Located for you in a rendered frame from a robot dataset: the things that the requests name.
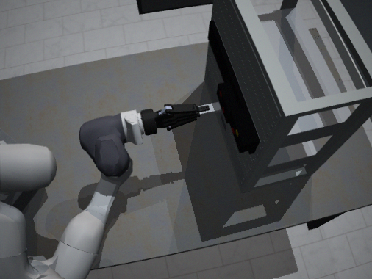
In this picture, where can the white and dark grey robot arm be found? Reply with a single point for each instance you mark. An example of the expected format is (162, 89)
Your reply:
(26, 167)

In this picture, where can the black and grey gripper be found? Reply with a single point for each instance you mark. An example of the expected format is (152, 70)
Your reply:
(176, 115)

